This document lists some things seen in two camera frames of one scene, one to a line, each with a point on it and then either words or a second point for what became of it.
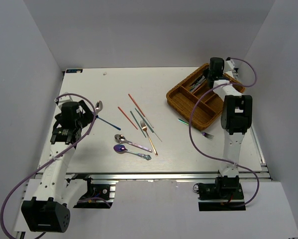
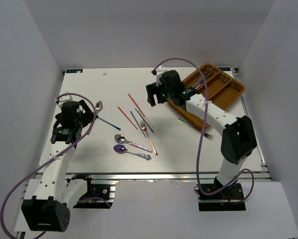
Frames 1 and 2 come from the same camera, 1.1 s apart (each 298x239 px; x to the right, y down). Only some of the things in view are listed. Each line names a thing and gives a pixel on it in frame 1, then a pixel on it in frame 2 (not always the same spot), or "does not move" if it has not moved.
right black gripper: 222,69 -> 152,90
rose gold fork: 144,127 does not move
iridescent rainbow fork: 206,134 does not move
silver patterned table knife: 200,80 does not move
